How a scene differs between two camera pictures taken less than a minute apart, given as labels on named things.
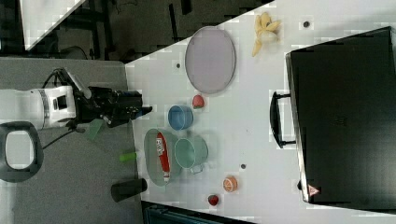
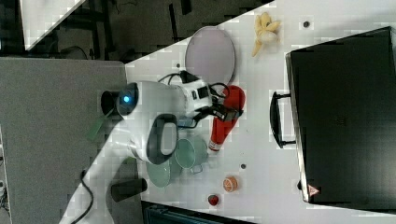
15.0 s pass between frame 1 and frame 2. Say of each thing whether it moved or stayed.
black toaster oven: stayed
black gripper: moved
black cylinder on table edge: stayed
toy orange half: stayed
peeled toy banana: stayed
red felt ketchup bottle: moved
